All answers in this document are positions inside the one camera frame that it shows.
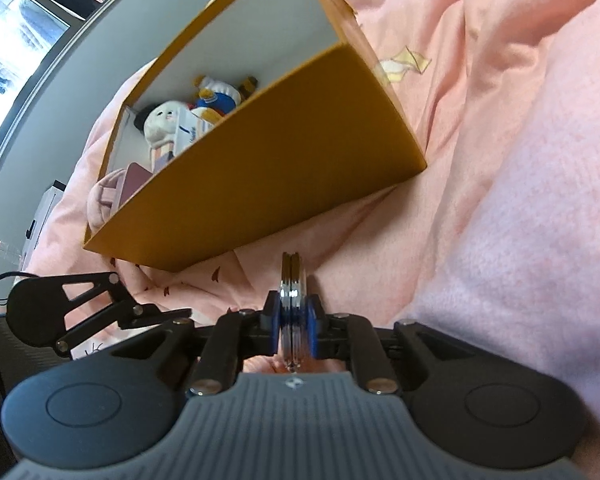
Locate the pink fabric pouch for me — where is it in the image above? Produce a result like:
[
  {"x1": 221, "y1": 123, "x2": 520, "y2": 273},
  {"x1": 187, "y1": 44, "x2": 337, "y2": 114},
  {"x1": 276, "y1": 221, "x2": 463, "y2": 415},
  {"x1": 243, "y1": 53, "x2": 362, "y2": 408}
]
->
[{"x1": 86, "y1": 169, "x2": 126, "y2": 232}]

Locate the white bunny plush striped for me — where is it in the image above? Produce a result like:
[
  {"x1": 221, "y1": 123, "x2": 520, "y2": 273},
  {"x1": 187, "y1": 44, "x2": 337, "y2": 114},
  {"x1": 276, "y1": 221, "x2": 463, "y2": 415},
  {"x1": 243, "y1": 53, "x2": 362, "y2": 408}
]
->
[{"x1": 133, "y1": 101, "x2": 192, "y2": 174}]

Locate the white blue price tag card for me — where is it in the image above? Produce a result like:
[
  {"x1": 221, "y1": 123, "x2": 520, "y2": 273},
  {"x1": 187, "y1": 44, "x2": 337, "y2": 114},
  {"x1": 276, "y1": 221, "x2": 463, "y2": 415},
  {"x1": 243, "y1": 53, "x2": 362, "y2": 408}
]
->
[{"x1": 173, "y1": 110, "x2": 213, "y2": 156}]

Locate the white appliance beside bed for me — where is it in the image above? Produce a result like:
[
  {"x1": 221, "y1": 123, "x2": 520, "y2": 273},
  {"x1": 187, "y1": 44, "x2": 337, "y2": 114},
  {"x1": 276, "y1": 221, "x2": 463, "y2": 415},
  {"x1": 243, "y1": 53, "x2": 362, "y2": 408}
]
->
[{"x1": 19, "y1": 180, "x2": 66, "y2": 271}]

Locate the orange cardboard box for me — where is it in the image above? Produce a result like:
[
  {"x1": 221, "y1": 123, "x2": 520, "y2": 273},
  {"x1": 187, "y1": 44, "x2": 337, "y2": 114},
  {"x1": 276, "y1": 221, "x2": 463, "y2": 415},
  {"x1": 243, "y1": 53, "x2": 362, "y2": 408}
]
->
[{"x1": 84, "y1": 0, "x2": 426, "y2": 273}]

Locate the pink printed duvet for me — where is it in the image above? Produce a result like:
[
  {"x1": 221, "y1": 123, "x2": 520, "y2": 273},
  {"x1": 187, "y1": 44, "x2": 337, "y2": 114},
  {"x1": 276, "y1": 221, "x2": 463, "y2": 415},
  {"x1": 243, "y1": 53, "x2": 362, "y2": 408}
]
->
[{"x1": 28, "y1": 0, "x2": 600, "y2": 479}]

